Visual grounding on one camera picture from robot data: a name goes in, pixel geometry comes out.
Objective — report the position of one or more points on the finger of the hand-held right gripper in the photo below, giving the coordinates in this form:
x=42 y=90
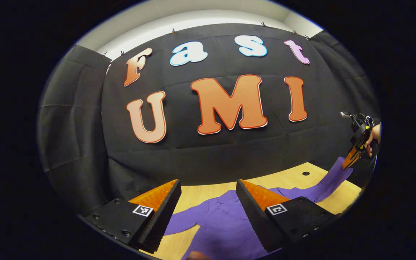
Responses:
x=356 y=150

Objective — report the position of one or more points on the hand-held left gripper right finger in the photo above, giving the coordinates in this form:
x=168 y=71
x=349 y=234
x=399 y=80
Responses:
x=253 y=216

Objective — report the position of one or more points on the purple shirt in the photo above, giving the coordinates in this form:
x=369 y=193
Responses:
x=222 y=224

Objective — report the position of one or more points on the black backdrop cloth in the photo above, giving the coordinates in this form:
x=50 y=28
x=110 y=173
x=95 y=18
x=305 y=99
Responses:
x=208 y=159

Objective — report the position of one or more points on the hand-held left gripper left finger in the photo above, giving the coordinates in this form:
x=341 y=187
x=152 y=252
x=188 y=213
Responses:
x=164 y=220

